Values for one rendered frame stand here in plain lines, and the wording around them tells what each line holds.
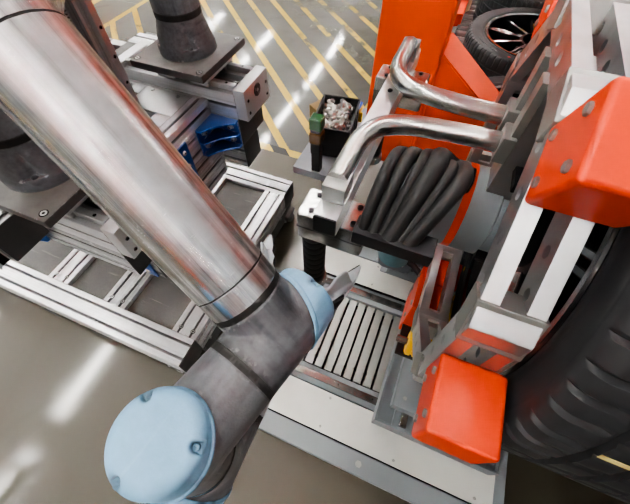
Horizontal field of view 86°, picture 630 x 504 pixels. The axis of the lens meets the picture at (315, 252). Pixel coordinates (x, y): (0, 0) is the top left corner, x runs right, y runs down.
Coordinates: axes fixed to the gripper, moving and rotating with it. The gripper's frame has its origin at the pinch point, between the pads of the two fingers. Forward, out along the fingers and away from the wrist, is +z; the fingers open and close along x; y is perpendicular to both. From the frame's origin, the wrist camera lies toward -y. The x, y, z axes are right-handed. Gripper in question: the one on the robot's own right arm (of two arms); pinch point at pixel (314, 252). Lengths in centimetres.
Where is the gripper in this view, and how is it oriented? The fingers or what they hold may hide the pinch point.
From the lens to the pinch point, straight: 53.2
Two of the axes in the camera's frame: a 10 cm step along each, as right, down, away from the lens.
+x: -9.2, -3.2, 2.1
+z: 3.9, -7.7, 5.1
